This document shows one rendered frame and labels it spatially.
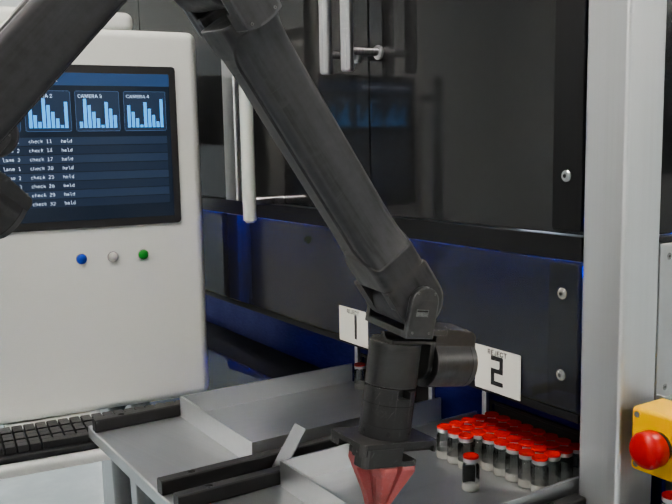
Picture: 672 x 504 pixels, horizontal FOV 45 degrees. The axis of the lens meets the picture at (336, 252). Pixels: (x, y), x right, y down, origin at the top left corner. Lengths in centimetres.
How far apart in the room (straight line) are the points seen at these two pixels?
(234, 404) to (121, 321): 37
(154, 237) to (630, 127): 103
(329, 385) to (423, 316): 68
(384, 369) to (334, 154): 24
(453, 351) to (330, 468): 30
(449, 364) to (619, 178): 28
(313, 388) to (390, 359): 64
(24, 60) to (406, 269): 41
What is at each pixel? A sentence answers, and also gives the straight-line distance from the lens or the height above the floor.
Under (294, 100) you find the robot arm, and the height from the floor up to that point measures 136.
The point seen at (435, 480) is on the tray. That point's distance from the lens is 112.
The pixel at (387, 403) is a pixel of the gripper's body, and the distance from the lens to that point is 89.
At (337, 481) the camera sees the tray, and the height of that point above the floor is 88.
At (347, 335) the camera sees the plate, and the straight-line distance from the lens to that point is 139.
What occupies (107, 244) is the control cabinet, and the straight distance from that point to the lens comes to 167.
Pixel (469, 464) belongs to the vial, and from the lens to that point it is 108.
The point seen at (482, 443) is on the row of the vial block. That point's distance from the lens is 116.
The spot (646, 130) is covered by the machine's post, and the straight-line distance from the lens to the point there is 97.
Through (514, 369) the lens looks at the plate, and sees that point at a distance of 109.
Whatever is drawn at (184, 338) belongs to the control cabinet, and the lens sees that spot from 174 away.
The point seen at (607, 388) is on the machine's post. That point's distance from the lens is 100.
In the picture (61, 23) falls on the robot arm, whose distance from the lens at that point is 70.
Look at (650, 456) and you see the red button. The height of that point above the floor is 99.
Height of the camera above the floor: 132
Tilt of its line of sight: 8 degrees down
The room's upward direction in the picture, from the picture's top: 1 degrees counter-clockwise
